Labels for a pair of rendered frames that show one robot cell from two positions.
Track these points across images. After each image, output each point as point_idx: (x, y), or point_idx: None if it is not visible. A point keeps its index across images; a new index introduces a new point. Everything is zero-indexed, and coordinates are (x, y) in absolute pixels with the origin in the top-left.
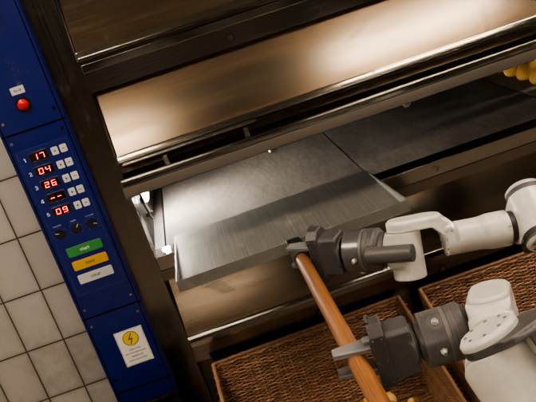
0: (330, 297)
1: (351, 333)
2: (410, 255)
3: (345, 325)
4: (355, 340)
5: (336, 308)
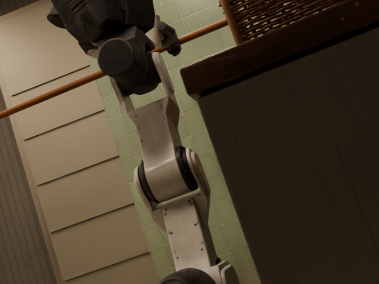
0: (219, 21)
1: (186, 34)
2: (219, 1)
3: (193, 31)
4: (181, 36)
5: (208, 25)
